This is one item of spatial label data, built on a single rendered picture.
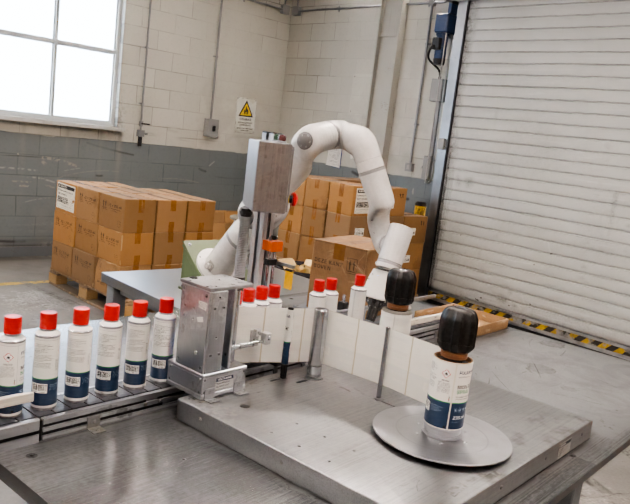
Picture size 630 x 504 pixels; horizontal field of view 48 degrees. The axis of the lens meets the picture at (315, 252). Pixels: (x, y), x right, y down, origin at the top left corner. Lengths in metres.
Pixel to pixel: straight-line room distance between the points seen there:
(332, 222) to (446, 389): 4.43
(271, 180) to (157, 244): 3.64
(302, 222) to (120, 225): 1.65
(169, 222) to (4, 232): 2.34
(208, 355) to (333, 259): 1.12
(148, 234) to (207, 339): 3.85
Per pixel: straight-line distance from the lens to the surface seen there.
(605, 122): 6.30
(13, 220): 7.44
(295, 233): 6.23
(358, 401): 1.77
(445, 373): 1.55
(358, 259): 2.60
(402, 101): 7.65
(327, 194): 5.97
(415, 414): 1.72
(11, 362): 1.53
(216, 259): 2.79
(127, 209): 5.32
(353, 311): 2.27
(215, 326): 1.63
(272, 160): 1.90
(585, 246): 6.32
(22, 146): 7.38
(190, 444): 1.58
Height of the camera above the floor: 1.50
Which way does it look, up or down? 9 degrees down
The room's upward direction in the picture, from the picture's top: 7 degrees clockwise
